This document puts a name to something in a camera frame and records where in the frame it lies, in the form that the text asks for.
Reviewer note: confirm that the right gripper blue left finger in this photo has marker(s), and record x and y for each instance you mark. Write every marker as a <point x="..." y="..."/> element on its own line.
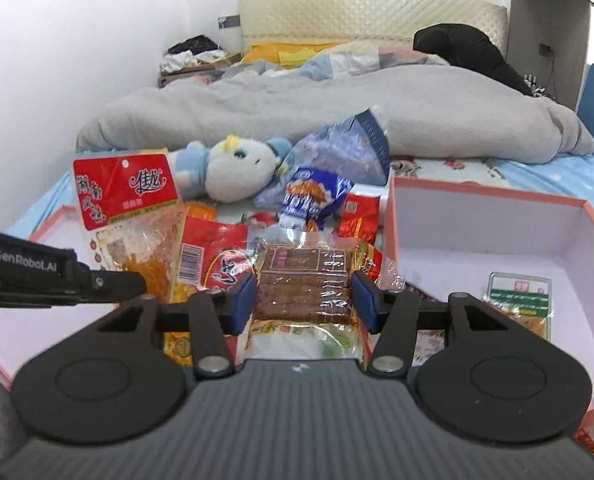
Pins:
<point x="239" y="302"/>

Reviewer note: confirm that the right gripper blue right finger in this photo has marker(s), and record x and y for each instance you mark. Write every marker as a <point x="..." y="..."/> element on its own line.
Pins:
<point x="367" y="299"/>

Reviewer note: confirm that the brown strips snack packet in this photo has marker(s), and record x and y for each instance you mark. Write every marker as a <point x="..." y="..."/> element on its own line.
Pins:
<point x="303" y="308"/>

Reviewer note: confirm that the red top clear tofu packet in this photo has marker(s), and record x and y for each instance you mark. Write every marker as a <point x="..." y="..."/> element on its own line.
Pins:
<point x="130" y="204"/>

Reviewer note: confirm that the green pickled vegetable packet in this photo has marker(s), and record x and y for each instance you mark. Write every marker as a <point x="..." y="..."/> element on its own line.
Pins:
<point x="525" y="298"/>

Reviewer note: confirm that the red yellow corn snack packet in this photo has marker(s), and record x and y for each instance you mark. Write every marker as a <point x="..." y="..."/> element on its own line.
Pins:
<point x="213" y="255"/>

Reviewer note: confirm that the orange box lid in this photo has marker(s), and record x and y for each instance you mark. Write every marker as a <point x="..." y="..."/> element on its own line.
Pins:
<point x="25" y="333"/>

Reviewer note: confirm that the red foil tea packet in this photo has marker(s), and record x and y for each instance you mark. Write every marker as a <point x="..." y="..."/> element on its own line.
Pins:
<point x="359" y="218"/>

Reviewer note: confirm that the orange open storage box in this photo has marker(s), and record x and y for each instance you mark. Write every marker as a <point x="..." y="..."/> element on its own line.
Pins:
<point x="527" y="252"/>

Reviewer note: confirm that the orange snack packet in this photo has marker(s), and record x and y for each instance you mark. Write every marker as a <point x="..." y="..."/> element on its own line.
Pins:
<point x="201" y="211"/>

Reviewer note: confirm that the blue white snack bag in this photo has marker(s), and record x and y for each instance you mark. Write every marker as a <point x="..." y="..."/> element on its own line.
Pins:
<point x="311" y="196"/>

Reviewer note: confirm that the white blue plush duck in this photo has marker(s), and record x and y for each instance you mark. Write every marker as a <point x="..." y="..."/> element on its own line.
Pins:
<point x="232" y="170"/>

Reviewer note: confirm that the translucent blue tissue bag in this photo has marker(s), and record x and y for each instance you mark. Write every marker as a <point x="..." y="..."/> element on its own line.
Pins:
<point x="356" y="149"/>

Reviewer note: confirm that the grey duvet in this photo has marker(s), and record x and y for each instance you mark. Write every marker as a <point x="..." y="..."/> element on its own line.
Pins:
<point x="433" y="111"/>

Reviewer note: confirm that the floral bed sheet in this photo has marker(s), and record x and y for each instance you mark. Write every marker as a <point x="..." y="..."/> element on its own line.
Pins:
<point x="468" y="171"/>

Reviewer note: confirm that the patchwork pastel quilt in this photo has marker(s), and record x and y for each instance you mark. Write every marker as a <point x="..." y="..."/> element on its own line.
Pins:
<point x="347" y="60"/>

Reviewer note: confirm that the light blue star blanket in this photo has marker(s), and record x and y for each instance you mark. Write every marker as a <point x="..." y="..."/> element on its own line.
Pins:
<point x="565" y="175"/>

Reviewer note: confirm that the yellow pillow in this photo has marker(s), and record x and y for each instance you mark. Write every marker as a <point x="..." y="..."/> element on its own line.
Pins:
<point x="284" y="54"/>

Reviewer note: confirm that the black clothing pile on bed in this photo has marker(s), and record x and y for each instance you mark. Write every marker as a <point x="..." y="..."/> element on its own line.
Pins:
<point x="468" y="47"/>

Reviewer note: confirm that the cream quilted headboard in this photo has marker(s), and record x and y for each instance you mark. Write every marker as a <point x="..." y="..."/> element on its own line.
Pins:
<point x="394" y="21"/>

